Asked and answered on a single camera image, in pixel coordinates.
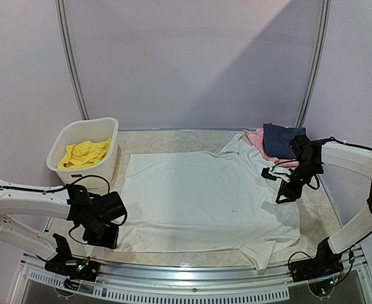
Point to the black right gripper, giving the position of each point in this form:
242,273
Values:
291,185

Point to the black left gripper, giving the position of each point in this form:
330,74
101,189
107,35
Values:
111,242

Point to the white t-shirt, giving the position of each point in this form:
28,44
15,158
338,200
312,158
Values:
202,201

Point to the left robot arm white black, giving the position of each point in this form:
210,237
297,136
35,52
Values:
71,202

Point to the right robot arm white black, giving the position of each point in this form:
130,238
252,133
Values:
352,165

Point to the white plastic laundry basket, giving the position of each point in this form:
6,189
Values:
97,130

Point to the folded navy blue garment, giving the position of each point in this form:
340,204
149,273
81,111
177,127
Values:
276,140

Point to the folded pink garment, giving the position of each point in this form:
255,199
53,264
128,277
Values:
255,138

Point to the yellow garment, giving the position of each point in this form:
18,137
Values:
84,155

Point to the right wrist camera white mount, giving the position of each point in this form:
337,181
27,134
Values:
273,175

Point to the front aluminium rail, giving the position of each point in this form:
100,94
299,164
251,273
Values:
129,283

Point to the right aluminium frame post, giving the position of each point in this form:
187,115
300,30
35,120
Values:
315,63

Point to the aluminium frame post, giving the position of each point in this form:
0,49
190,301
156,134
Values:
61,11
315,63

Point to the left aluminium frame post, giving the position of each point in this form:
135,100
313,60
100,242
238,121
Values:
61,11

